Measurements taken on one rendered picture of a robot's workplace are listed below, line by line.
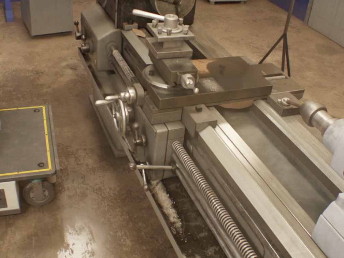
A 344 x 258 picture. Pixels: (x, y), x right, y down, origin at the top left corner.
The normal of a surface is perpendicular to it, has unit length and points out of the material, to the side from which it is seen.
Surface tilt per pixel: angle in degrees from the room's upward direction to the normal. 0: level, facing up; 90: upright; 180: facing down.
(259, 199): 36
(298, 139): 48
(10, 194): 90
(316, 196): 15
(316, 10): 90
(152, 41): 0
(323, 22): 90
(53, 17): 90
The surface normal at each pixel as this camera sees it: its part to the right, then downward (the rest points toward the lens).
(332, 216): -0.76, -0.27
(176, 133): 0.39, 0.54
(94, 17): -0.40, -0.63
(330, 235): -0.92, 0.14
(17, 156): 0.10, -0.83
